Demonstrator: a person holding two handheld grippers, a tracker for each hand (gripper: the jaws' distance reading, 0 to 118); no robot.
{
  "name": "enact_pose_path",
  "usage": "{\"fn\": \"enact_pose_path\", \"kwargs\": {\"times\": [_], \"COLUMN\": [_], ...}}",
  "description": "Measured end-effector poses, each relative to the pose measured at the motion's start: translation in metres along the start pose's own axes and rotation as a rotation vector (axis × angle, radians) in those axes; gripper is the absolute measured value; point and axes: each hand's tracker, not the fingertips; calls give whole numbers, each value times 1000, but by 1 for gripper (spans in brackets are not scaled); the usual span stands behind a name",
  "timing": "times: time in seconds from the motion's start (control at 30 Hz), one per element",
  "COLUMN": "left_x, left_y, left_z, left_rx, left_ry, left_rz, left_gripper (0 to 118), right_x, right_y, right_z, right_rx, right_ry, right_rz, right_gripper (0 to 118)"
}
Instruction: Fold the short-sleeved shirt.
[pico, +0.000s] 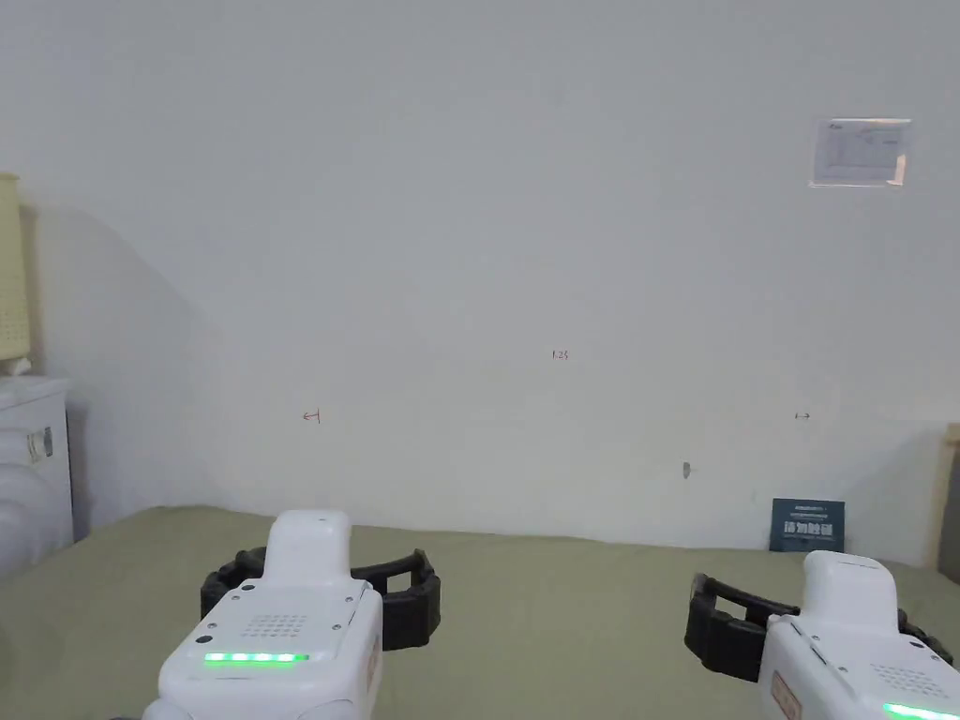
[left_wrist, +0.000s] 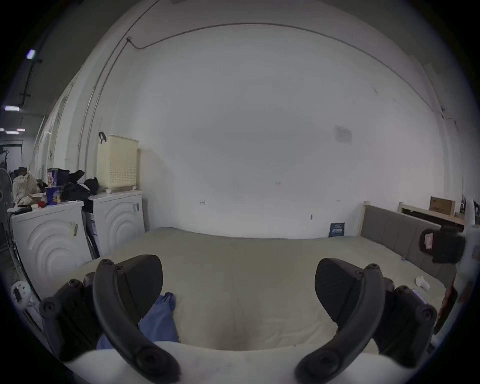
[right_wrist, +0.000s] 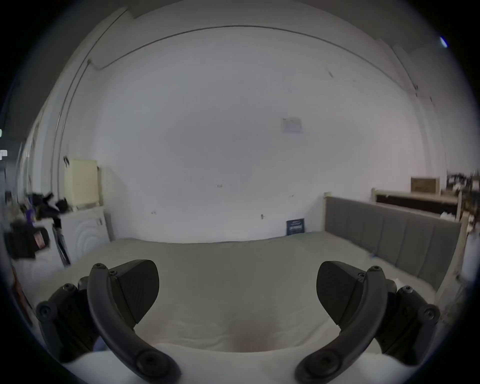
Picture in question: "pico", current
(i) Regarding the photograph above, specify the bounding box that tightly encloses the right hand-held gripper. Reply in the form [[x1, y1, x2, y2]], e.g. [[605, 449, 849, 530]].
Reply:
[[682, 550, 960, 720]]

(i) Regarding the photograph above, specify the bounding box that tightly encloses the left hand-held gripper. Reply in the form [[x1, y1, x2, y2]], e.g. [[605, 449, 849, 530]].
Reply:
[[141, 509, 443, 720]]

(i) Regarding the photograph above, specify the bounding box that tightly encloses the dark blue sign card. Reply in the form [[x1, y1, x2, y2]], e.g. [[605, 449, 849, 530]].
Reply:
[[769, 498, 848, 555]]

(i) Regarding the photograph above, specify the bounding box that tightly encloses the bed with pale green sheet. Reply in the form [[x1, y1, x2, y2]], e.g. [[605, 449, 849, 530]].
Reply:
[[0, 503, 960, 720]]

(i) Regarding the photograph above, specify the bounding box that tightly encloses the pale yellow perforated basket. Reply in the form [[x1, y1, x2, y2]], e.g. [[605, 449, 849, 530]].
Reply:
[[0, 172, 37, 375]]

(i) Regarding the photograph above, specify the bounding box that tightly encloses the white paper notice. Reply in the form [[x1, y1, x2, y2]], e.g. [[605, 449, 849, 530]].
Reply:
[[809, 116, 915, 189]]

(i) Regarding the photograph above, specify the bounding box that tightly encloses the light wooden frame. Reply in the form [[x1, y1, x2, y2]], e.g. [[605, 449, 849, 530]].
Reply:
[[937, 422, 960, 584]]

